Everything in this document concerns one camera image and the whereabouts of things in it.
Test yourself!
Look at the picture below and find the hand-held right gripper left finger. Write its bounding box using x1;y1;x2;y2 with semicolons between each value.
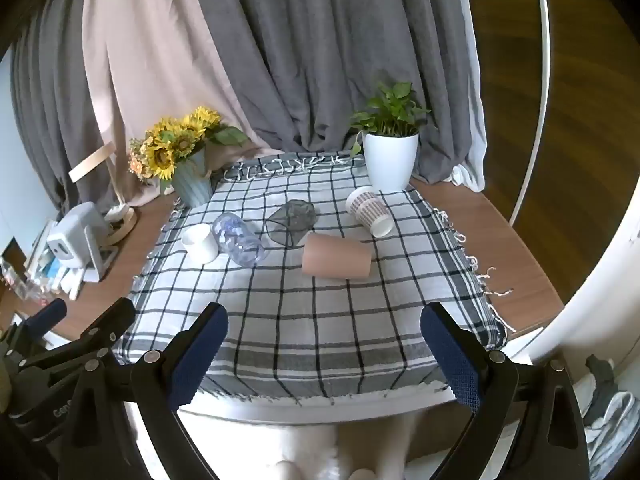
57;302;229;480

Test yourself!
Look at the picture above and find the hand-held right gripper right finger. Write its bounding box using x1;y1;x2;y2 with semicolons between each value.
420;302;592;480

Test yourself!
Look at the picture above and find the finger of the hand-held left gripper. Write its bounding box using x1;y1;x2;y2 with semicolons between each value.
20;297;137;386
19;298;68;347

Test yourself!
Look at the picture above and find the small white cup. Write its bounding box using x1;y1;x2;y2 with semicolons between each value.
181;223;220;264

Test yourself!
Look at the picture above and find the clear bluish plastic cup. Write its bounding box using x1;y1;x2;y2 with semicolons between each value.
212;212;266;268

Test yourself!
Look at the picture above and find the pink cup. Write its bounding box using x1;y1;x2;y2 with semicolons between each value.
301;232;374;280

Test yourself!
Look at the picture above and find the grey faceted glass cup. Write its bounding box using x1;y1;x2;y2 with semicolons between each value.
265;198;319;248

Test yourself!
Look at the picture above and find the patterned paper cup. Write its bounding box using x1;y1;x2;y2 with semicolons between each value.
345;185;395;239

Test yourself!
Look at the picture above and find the white boxy device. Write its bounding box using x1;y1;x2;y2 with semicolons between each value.
47;202;122;282

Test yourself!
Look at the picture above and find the checkered tablecloth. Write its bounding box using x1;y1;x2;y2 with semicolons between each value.
112;152;517;409

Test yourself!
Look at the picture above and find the white fluffy cloth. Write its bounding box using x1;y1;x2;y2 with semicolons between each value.
177;395;453;480

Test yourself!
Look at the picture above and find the light blue ribbed vase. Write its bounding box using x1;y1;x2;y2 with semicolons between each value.
169;149;215;209

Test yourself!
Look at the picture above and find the wooden desk lamp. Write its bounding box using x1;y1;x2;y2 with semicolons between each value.
68;142;139;247

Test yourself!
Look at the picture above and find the orange flower bunch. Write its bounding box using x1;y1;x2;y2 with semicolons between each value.
128;137;157;187

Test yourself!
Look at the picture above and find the grey and white cloth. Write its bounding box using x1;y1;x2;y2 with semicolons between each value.
575;354;640;480

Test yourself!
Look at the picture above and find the sunflower bouquet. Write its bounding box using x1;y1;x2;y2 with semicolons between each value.
142;105;250;181

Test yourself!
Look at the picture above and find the white curtain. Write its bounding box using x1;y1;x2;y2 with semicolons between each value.
447;0;489;193

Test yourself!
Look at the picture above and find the white plant pot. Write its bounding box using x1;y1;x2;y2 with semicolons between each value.
362;131;420;192

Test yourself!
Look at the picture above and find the green potted plant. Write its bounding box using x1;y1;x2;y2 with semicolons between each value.
348;81;432;157

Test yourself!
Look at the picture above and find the pink curtain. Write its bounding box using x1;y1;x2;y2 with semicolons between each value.
81;0;282;207

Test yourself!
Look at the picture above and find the white hoop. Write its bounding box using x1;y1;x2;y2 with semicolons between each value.
509;0;554;227

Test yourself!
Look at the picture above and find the grey curtain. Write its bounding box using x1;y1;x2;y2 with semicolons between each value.
9;0;483;211

